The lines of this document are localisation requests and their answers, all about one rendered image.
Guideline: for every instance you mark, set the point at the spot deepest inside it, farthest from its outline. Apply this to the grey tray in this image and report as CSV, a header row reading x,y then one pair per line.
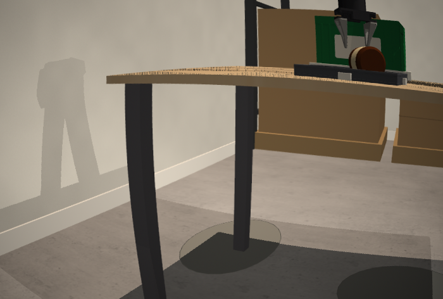
x,y
331,72

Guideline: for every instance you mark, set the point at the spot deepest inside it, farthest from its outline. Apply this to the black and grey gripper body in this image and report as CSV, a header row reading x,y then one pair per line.
x,y
354,11

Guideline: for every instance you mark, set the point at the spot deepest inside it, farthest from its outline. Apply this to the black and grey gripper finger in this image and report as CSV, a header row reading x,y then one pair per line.
x,y
341,24
369,29

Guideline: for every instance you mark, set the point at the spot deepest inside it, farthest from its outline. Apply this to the brown round-bodied bottle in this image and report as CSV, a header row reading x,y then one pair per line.
x,y
367,58

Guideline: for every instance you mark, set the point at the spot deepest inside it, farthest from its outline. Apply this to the green crate with dividers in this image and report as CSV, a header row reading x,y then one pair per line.
x,y
389,38

